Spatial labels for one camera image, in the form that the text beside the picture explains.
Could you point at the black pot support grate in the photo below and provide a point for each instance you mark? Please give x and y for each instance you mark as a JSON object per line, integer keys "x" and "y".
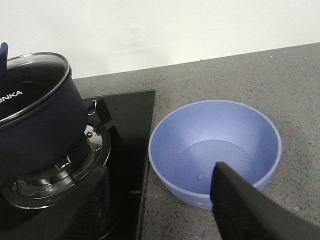
{"x": 102, "y": 115}

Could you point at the round gas burner head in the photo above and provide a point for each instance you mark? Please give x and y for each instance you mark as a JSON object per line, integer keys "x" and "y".
{"x": 47, "y": 186}

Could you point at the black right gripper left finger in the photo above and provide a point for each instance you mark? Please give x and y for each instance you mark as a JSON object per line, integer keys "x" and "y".
{"x": 78, "y": 216}

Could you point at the light blue plastic bowl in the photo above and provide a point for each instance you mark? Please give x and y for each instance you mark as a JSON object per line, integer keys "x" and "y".
{"x": 185, "y": 146}

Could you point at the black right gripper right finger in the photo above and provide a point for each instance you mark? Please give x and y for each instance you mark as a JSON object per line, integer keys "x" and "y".
{"x": 242, "y": 212}

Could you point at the black glass gas stove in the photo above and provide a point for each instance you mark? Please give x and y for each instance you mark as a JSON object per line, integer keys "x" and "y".
{"x": 132, "y": 115}

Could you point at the dark blue cooking pot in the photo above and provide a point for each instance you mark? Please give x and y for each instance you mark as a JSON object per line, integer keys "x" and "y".
{"x": 46, "y": 133}

